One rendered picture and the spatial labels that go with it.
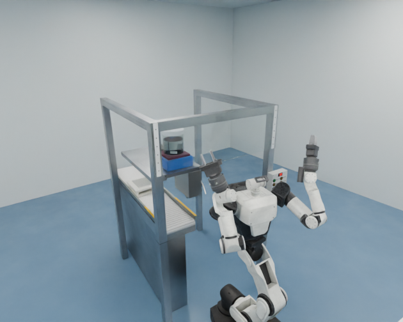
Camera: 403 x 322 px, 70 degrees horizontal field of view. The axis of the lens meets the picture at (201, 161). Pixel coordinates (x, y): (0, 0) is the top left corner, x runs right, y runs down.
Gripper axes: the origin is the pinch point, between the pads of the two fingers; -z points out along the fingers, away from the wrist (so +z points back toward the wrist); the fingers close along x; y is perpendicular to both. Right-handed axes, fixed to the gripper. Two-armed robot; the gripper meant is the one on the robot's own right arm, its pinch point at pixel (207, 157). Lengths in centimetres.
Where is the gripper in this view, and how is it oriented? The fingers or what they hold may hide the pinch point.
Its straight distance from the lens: 150.8
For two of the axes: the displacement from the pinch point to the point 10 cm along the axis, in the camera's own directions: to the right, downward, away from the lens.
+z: 3.8, 9.1, 1.7
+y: -1.5, 2.4, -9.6
